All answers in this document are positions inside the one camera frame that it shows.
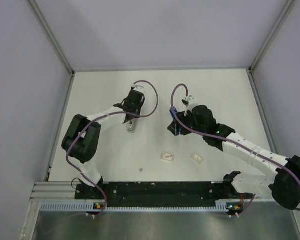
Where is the grey slotted cable duct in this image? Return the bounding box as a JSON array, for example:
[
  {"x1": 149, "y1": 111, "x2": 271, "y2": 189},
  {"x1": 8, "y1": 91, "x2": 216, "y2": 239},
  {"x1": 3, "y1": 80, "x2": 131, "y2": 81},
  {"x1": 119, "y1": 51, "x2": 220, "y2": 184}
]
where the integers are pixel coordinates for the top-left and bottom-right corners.
[{"x1": 39, "y1": 198, "x2": 231, "y2": 214}]

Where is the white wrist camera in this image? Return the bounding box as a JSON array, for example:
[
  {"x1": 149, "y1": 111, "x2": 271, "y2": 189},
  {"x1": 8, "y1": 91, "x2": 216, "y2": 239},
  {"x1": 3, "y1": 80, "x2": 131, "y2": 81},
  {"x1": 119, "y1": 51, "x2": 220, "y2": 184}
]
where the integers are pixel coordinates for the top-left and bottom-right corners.
[
  {"x1": 131, "y1": 84, "x2": 144, "y2": 93},
  {"x1": 182, "y1": 95, "x2": 198, "y2": 116}
]

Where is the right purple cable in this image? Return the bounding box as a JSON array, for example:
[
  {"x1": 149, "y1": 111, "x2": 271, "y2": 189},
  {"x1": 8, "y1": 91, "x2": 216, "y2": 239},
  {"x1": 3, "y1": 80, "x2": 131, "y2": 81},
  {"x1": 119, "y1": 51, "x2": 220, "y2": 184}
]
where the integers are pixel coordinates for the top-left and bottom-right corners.
[{"x1": 170, "y1": 83, "x2": 300, "y2": 218}]

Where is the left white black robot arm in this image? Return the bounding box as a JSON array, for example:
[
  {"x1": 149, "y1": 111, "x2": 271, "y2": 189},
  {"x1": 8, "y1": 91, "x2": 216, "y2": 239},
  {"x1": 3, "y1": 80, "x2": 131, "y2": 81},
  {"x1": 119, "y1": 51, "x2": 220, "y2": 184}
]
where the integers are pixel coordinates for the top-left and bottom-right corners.
[{"x1": 61, "y1": 85, "x2": 145, "y2": 199}]

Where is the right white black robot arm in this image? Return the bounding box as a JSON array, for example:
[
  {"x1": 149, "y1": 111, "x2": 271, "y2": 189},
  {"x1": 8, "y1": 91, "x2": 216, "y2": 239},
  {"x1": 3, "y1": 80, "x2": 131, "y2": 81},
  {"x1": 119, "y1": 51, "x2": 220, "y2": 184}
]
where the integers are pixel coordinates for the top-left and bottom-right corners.
[{"x1": 167, "y1": 105, "x2": 300, "y2": 211}]

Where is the grey black stapler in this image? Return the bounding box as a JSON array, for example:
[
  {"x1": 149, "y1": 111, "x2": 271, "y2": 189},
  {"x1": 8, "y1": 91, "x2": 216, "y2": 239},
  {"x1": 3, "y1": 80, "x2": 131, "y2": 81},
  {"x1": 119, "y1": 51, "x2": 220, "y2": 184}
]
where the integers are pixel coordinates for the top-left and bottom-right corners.
[{"x1": 127, "y1": 118, "x2": 138, "y2": 133}]

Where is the white red staple box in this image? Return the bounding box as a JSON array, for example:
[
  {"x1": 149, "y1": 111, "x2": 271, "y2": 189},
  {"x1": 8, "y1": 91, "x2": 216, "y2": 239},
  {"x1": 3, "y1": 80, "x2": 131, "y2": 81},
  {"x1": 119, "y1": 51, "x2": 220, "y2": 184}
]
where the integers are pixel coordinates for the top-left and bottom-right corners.
[{"x1": 160, "y1": 152, "x2": 174, "y2": 162}]

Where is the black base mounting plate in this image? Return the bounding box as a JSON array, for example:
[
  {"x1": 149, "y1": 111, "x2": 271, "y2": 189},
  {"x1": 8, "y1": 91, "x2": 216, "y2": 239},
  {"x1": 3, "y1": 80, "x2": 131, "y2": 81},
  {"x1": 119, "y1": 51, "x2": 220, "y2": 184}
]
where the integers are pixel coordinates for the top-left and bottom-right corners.
[{"x1": 74, "y1": 181, "x2": 247, "y2": 208}]

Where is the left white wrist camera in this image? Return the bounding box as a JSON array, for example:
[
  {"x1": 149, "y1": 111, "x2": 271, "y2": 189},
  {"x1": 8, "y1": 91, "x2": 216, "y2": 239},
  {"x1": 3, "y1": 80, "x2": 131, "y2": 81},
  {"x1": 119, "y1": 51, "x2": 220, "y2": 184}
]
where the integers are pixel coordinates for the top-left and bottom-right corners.
[{"x1": 131, "y1": 84, "x2": 144, "y2": 93}]

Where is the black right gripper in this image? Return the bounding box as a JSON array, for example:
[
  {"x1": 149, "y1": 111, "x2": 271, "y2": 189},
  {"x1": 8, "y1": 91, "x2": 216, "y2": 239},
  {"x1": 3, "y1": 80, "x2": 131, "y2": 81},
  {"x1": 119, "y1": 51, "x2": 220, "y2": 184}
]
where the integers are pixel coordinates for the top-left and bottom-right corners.
[{"x1": 168, "y1": 109, "x2": 207, "y2": 136}]

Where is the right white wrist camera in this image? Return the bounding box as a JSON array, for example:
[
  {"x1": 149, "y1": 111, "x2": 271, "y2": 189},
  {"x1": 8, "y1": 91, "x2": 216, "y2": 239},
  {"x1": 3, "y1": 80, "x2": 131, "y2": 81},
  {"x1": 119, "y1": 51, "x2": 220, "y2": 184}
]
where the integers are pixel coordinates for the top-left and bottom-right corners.
[{"x1": 182, "y1": 95, "x2": 198, "y2": 116}]

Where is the blue black stapler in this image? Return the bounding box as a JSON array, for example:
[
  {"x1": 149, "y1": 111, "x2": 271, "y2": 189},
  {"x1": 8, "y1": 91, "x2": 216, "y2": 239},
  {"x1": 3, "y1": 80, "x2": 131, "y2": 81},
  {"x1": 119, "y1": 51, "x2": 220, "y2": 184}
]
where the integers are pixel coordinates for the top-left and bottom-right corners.
[{"x1": 167, "y1": 107, "x2": 182, "y2": 136}]

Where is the open white staple box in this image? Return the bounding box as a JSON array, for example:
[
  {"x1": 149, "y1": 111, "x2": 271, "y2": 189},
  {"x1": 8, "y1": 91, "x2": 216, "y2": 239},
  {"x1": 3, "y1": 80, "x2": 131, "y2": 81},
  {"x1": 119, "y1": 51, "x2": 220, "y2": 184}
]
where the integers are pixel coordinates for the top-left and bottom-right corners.
[{"x1": 192, "y1": 153, "x2": 204, "y2": 164}]

